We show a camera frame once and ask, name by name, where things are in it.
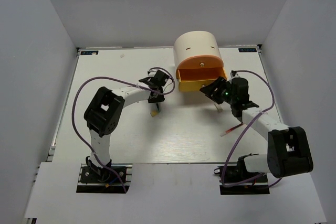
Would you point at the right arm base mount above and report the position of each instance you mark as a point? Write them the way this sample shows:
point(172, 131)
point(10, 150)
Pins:
point(239, 183)

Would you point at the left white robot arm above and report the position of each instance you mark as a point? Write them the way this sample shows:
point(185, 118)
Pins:
point(104, 111)

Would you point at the red ink pen refill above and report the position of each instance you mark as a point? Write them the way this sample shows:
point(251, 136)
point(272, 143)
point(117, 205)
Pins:
point(231, 129)

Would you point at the left blue table label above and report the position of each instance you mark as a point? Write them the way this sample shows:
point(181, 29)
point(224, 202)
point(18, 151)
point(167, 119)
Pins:
point(89, 52)

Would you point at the grey eraser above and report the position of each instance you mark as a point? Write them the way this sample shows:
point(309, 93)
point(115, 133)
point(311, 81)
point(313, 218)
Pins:
point(219, 108)

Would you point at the tan eraser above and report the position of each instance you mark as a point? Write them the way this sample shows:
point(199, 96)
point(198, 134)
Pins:
point(153, 113)

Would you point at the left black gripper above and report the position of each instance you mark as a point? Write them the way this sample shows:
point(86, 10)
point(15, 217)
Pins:
point(160, 98)

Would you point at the blue table label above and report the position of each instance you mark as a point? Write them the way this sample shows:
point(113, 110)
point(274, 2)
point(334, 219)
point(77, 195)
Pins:
point(89, 52)
point(247, 50)

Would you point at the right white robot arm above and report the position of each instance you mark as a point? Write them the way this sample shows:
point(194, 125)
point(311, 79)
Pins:
point(288, 151)

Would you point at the orange top drawer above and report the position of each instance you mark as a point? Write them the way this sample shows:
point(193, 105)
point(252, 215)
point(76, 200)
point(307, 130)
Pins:
point(201, 61)

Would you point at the right blue table label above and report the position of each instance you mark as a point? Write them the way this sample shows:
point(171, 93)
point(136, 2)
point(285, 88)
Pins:
point(247, 50)

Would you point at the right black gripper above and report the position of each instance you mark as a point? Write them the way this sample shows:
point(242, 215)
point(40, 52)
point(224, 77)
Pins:
point(210, 91)

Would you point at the round beige drawer organizer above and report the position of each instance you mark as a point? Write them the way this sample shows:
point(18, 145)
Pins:
point(195, 43)

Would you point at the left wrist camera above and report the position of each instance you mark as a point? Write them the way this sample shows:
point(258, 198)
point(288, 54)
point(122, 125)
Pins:
point(152, 72)

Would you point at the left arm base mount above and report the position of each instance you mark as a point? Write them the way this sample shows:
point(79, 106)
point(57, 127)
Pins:
point(91, 183)

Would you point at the yellow drawer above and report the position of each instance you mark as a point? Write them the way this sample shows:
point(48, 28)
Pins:
point(194, 79)

